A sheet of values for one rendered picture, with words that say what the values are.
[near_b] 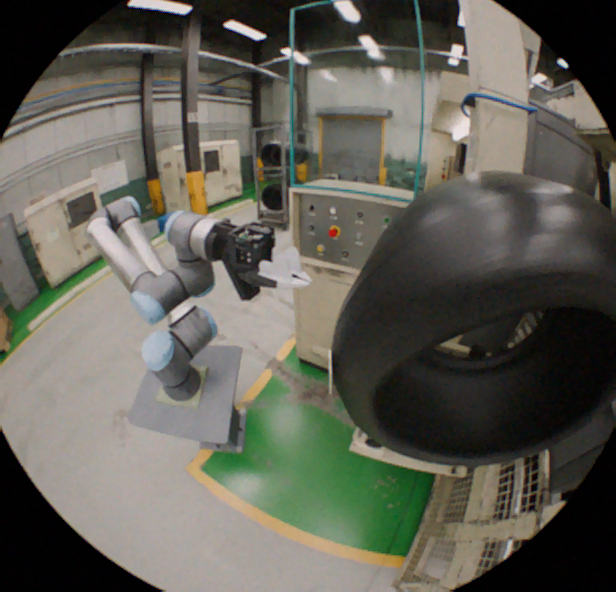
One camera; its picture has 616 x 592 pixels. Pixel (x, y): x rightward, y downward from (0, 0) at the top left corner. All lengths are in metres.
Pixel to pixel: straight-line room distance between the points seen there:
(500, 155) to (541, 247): 0.41
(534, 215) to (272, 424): 1.53
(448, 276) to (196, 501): 1.57
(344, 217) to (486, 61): 0.82
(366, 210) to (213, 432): 1.09
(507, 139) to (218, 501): 1.87
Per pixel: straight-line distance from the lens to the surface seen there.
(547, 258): 0.20
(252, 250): 0.38
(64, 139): 7.99
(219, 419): 0.95
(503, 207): 0.21
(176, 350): 0.87
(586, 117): 0.67
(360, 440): 0.60
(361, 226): 0.99
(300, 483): 1.44
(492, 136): 0.58
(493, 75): 0.63
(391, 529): 1.53
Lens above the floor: 1.44
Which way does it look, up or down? 34 degrees down
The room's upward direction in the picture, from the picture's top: straight up
